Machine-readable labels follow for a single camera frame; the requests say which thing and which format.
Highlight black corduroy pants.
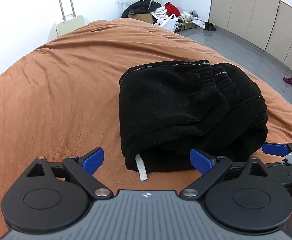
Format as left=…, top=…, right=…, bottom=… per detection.
left=119, top=60, right=268, bottom=172

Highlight cardboard box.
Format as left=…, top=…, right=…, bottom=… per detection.
left=128, top=14, right=157, bottom=24

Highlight beige wardrobe doors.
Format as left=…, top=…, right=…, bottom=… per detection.
left=209, top=0, right=292, bottom=70

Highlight black shoes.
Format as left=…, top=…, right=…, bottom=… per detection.
left=204, top=22, right=216, bottom=31

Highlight red garment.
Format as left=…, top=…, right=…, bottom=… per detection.
left=164, top=2, right=181, bottom=17

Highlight white plastic bag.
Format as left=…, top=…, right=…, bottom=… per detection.
left=155, top=14, right=178, bottom=32

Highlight pink slipper far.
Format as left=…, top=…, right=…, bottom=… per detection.
left=283, top=76, right=292, bottom=85

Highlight cream suitcase with handle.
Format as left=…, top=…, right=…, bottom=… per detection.
left=55, top=0, right=85, bottom=37

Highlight pile of dark clothes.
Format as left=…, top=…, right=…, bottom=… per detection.
left=120, top=0, right=162, bottom=18

